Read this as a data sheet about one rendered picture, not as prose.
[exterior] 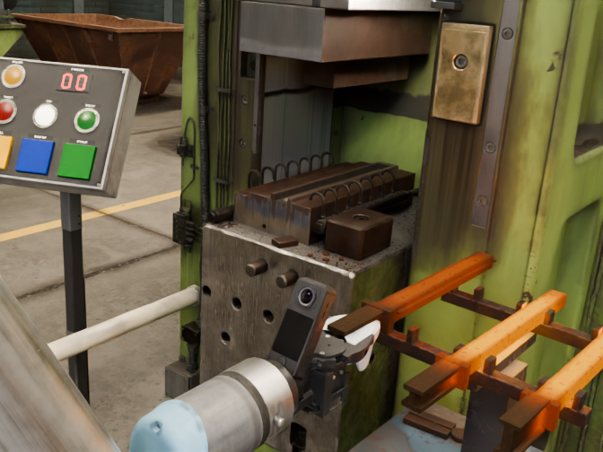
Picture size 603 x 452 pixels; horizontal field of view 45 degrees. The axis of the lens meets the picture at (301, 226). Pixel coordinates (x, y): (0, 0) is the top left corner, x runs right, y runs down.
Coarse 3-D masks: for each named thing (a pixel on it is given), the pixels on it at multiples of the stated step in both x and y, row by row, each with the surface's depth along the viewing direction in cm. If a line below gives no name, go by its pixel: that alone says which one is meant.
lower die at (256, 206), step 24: (336, 168) 172; (360, 168) 170; (384, 168) 171; (240, 192) 152; (264, 192) 149; (312, 192) 148; (384, 192) 162; (240, 216) 152; (264, 216) 148; (288, 216) 144; (312, 216) 141; (312, 240) 143
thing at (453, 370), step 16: (544, 304) 114; (560, 304) 117; (512, 320) 107; (528, 320) 108; (480, 336) 102; (496, 336) 102; (512, 336) 104; (464, 352) 97; (480, 352) 97; (496, 352) 101; (432, 368) 92; (448, 368) 92; (464, 368) 92; (416, 384) 88; (432, 384) 88; (448, 384) 93; (464, 384) 93; (416, 400) 87; (432, 400) 89
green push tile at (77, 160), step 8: (64, 144) 157; (72, 144) 156; (80, 144) 156; (64, 152) 156; (72, 152) 156; (80, 152) 156; (88, 152) 156; (64, 160) 156; (72, 160) 156; (80, 160) 155; (88, 160) 155; (64, 168) 156; (72, 168) 155; (80, 168) 155; (88, 168) 155; (64, 176) 155; (72, 176) 155; (80, 176) 155; (88, 176) 154
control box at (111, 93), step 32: (0, 64) 164; (32, 64) 163; (64, 64) 162; (0, 96) 163; (32, 96) 161; (64, 96) 160; (96, 96) 159; (128, 96) 161; (0, 128) 161; (32, 128) 160; (64, 128) 158; (96, 128) 157; (128, 128) 163; (96, 160) 156; (96, 192) 158
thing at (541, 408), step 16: (592, 352) 99; (576, 368) 95; (592, 368) 96; (544, 384) 90; (560, 384) 91; (576, 384) 92; (528, 400) 85; (544, 400) 85; (560, 400) 88; (512, 416) 81; (528, 416) 81; (544, 416) 86; (512, 432) 80; (528, 432) 84; (496, 448) 82; (512, 448) 81
